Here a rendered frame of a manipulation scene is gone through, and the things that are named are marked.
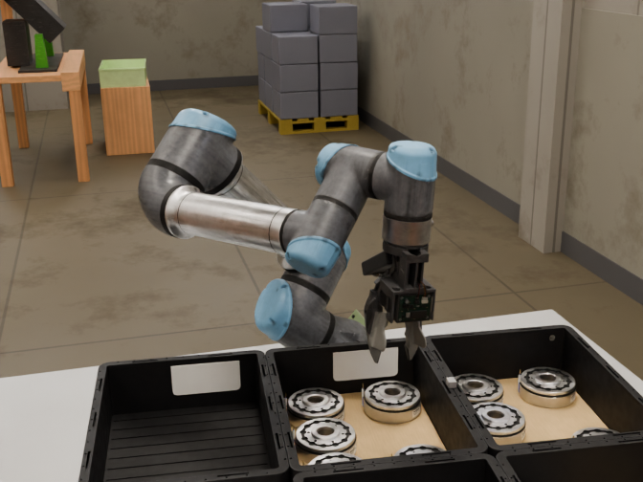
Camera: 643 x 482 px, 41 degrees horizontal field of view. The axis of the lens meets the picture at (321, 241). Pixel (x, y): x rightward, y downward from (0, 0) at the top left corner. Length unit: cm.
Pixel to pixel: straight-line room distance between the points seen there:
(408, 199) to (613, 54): 319
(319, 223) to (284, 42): 636
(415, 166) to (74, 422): 98
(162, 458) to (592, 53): 350
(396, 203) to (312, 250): 14
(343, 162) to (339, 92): 646
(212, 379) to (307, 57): 619
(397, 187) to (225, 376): 54
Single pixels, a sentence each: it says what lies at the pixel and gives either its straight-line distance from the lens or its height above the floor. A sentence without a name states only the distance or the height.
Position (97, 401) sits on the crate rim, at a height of 93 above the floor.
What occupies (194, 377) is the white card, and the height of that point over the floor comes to 89.
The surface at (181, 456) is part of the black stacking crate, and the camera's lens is 152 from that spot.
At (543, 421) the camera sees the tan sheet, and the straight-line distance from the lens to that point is 163.
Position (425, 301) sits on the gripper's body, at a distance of 134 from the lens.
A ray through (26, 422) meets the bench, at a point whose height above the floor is 70.
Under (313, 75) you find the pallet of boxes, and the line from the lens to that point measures 771.
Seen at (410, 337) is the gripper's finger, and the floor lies 103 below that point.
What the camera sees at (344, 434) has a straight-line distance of 149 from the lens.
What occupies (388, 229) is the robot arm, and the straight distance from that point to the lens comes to 132.
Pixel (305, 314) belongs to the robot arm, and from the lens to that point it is 181.
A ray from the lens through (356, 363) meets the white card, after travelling 165.
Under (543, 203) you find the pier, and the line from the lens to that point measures 484.
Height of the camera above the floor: 165
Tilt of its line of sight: 19 degrees down
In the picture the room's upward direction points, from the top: 1 degrees counter-clockwise
